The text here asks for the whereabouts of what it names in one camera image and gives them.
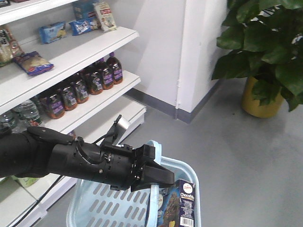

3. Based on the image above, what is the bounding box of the blue oreo cookie packet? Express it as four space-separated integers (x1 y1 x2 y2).
69 18 98 36

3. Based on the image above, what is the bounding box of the white snack bag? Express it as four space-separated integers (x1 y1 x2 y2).
93 1 117 32

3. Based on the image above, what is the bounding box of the blue Chocofello cookie box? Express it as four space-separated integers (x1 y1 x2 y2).
157 179 195 227

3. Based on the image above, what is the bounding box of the green potted plant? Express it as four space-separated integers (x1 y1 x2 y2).
212 0 303 111

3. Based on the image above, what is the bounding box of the white supermarket shelving unit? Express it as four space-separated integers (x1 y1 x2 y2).
0 0 146 227

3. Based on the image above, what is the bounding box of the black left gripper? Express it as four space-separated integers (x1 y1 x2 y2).
99 142 175 192

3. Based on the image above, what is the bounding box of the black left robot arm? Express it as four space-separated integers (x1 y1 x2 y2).
0 126 174 191

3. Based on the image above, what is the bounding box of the yellow plant pot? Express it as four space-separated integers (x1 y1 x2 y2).
241 77 284 118

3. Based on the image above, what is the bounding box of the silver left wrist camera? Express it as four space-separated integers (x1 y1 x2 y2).
101 114 130 145

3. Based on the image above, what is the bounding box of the light blue plastic basket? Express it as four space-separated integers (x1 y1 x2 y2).
66 140 202 227

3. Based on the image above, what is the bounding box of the blue rice cracker packet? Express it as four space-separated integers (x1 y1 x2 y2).
13 51 54 76

